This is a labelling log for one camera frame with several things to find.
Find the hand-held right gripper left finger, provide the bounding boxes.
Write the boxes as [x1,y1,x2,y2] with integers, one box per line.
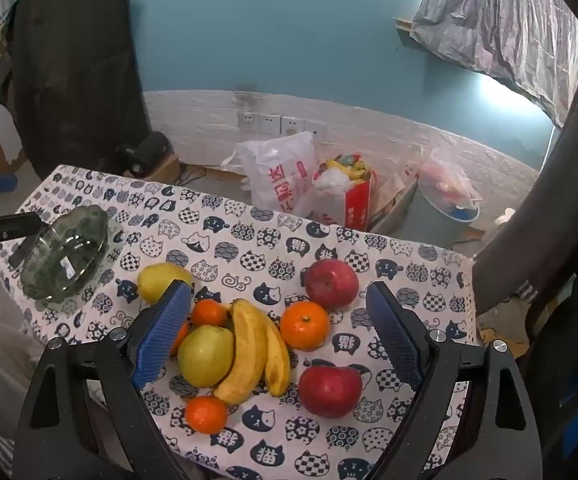
[14,280,195,480]

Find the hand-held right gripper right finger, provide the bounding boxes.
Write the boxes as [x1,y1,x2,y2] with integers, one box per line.
[364,280,544,480]

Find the green pear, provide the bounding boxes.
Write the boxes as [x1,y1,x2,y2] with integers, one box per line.
[177,325,236,389]

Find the yellow pear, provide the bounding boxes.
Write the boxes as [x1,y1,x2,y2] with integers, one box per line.
[137,263,193,306]

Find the green glass bowl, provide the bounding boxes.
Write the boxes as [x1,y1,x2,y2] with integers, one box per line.
[19,206,111,305]

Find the red apple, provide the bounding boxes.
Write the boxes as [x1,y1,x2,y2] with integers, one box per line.
[298,365,364,419]
[304,259,360,311]

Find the yellow banana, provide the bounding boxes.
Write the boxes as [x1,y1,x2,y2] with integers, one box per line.
[261,310,291,397]
[213,298,270,406]

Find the black smartphone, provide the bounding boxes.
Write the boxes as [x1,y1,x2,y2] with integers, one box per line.
[8,240,37,270]

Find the grey blue trash bin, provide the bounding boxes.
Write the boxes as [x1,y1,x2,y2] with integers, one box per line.
[398,180,480,250]

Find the cat print tablecloth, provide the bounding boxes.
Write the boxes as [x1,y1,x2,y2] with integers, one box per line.
[0,164,480,480]

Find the black hanging cloth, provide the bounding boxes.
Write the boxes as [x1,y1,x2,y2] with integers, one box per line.
[0,0,151,181]

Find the flat cardboard pieces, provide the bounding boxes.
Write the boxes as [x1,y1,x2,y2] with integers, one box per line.
[369,162,420,233]

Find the black cylindrical speaker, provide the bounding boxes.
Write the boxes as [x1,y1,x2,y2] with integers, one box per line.
[116,131,174,178]

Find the brown cardboard box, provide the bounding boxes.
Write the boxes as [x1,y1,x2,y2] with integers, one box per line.
[144,155,182,181]

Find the pink plastic bag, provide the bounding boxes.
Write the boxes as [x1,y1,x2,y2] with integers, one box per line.
[416,150,482,211]

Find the white plastic bag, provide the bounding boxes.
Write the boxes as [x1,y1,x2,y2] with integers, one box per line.
[220,131,320,218]

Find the dark grey chair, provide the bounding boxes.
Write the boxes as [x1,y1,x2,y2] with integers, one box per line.
[471,40,578,321]

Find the silver grey curtain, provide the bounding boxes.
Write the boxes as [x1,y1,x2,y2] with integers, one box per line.
[411,0,578,128]

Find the black floor cable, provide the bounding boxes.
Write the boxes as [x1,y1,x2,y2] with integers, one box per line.
[176,165,210,186]

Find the white hanging cord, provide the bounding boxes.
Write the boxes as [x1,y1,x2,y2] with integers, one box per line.
[544,125,557,186]

